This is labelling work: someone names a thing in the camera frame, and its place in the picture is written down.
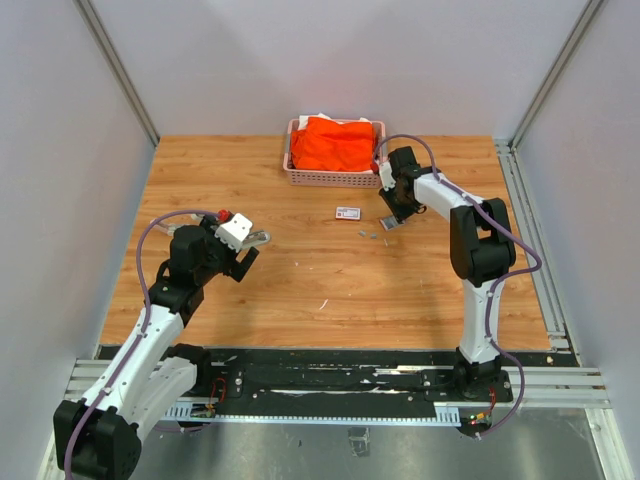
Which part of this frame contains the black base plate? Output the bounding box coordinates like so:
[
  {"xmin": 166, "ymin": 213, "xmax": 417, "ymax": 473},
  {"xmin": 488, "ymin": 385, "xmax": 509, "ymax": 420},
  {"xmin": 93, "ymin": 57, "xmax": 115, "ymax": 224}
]
[{"xmin": 169, "ymin": 347, "xmax": 515, "ymax": 419}]

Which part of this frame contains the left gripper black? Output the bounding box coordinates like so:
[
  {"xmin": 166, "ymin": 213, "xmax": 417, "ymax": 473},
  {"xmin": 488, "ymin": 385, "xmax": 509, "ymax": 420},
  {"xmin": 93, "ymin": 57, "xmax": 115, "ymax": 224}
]
[{"xmin": 196, "ymin": 214, "xmax": 258, "ymax": 284}]

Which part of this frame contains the orange cloth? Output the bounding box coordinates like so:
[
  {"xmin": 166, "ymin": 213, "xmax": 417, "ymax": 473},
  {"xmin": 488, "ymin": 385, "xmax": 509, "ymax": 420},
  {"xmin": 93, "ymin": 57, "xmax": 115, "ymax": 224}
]
[{"xmin": 291, "ymin": 118, "xmax": 377, "ymax": 172}]

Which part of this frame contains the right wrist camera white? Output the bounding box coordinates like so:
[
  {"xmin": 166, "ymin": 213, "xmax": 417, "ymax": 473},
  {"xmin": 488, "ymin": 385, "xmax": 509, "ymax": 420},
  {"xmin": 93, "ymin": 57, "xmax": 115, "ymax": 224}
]
[{"xmin": 378, "ymin": 161, "xmax": 396, "ymax": 191}]

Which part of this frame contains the pink plastic basket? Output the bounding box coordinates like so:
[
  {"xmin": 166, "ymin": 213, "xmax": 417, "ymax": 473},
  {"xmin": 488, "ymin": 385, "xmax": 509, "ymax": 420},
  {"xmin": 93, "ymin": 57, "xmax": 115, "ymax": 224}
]
[{"xmin": 282, "ymin": 118, "xmax": 381, "ymax": 189}]

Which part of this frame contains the grey slotted cable duct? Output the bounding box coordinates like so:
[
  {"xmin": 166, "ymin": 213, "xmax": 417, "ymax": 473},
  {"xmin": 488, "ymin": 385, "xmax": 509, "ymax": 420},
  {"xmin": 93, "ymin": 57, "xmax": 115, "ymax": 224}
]
[{"xmin": 161, "ymin": 401, "xmax": 462, "ymax": 427}]

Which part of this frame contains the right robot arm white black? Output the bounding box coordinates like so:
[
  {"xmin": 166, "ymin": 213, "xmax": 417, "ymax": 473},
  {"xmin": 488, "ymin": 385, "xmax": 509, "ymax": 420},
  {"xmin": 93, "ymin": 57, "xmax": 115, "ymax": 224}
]
[{"xmin": 378, "ymin": 147, "xmax": 516, "ymax": 400}]

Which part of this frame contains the white paper in basket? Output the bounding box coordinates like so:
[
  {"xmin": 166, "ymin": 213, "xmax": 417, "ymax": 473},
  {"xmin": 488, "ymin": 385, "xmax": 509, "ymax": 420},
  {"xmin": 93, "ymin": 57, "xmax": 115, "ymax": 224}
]
[{"xmin": 297, "ymin": 113, "xmax": 370, "ymax": 130}]

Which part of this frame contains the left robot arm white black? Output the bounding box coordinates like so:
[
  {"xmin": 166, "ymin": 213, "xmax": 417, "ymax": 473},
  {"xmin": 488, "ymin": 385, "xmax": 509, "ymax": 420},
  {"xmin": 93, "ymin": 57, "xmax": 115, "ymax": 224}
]
[{"xmin": 53, "ymin": 211, "xmax": 271, "ymax": 479}]

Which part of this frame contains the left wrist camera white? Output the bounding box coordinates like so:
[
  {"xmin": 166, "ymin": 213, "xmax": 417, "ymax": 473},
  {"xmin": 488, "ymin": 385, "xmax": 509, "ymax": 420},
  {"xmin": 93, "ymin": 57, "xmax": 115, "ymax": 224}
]
[{"xmin": 214, "ymin": 213, "xmax": 253, "ymax": 252}]

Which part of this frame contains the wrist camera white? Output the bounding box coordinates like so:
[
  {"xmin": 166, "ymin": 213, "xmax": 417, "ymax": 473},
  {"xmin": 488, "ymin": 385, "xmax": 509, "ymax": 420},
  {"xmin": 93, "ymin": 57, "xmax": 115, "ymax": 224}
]
[
  {"xmin": 378, "ymin": 161, "xmax": 396, "ymax": 191},
  {"xmin": 214, "ymin": 213, "xmax": 253, "ymax": 252}
]

